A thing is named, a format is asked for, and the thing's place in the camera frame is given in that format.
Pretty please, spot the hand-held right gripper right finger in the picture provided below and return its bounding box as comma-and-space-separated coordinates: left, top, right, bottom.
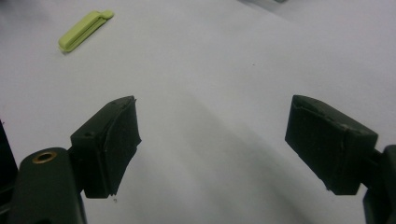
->
284, 94, 396, 224

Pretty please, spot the light green plastic clip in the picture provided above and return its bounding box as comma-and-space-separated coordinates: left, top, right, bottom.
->
58, 9, 115, 53

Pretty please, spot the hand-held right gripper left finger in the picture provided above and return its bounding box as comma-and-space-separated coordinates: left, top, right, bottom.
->
8, 95, 143, 224

